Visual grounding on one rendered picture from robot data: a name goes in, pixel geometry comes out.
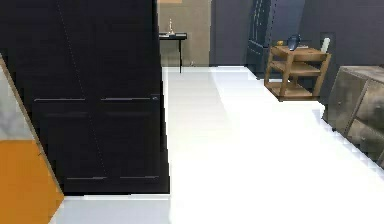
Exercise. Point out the flat grey book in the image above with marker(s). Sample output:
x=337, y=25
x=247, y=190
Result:
x=302, y=47

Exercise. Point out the black side table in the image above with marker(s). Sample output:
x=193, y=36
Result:
x=176, y=36

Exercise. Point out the pale slim statuette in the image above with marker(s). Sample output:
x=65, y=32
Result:
x=170, y=26

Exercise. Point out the black tall cupboard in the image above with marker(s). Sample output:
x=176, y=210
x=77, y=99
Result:
x=100, y=100

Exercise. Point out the dark blue room door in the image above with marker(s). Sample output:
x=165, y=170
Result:
x=263, y=36

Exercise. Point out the brown wooden shelf table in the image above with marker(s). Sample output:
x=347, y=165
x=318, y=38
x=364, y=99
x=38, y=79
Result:
x=295, y=68

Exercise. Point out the small orange object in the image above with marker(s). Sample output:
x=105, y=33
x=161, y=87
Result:
x=280, y=43

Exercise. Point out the dark blue round object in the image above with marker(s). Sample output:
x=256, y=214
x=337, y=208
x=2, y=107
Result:
x=293, y=42

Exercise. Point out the white cylinder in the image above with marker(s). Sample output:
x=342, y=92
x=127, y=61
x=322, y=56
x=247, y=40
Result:
x=325, y=44

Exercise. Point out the grey wooden chest of drawers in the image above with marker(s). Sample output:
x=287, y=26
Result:
x=358, y=106

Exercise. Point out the orange and grey framed picture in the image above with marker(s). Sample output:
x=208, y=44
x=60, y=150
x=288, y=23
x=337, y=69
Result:
x=20, y=166

